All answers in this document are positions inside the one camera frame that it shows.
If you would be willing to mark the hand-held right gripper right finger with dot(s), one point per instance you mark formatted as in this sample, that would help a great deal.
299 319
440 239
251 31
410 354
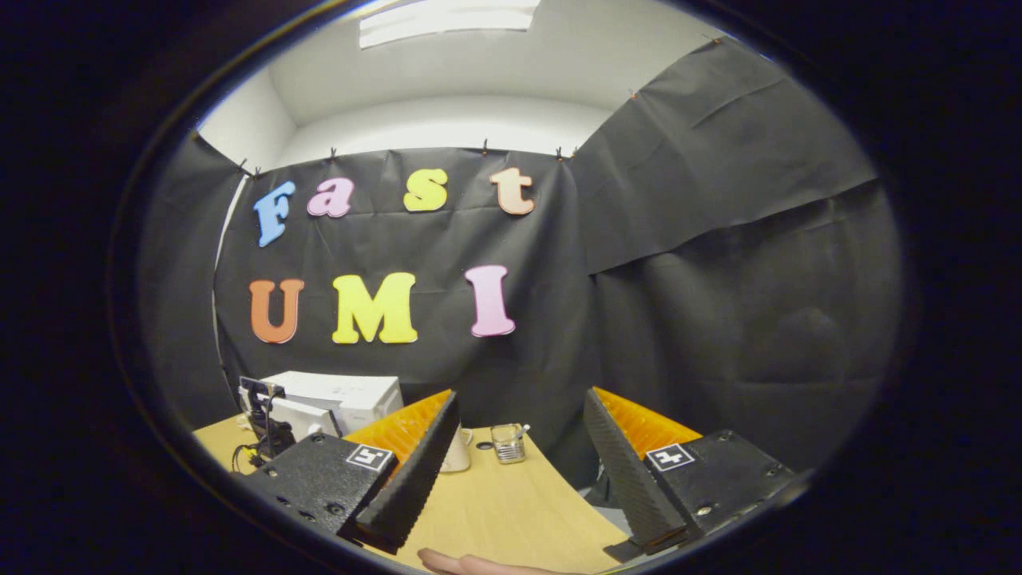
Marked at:
627 487

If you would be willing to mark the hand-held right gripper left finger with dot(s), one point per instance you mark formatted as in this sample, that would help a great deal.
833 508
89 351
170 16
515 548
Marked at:
407 495

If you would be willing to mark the white microwave oven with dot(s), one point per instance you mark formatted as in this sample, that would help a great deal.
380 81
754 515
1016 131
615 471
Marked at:
359 399

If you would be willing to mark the white toaster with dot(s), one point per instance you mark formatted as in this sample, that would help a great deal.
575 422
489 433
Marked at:
459 451

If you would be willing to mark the large ceiling light panel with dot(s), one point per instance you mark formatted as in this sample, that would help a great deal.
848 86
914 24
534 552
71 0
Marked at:
447 20

